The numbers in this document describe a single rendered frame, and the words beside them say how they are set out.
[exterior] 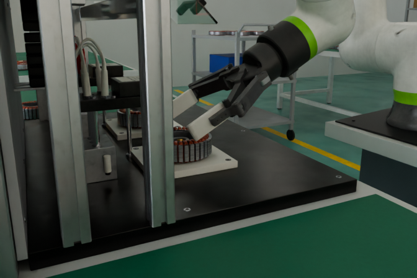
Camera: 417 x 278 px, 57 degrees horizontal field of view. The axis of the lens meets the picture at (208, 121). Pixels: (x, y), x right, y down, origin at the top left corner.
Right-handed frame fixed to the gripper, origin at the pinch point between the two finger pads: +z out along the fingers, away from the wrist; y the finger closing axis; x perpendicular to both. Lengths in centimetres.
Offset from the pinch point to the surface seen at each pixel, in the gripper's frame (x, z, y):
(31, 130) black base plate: 5.8, 25.3, 32.4
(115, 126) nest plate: -1.7, 9.6, 23.3
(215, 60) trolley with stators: -84, -106, 270
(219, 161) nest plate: -7.2, -0.6, -7.0
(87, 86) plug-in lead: 14.3, 10.0, -2.8
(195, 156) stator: -4.1, 2.2, -6.1
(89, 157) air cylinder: 5.6, 15.9, -4.6
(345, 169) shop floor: -160, -106, 131
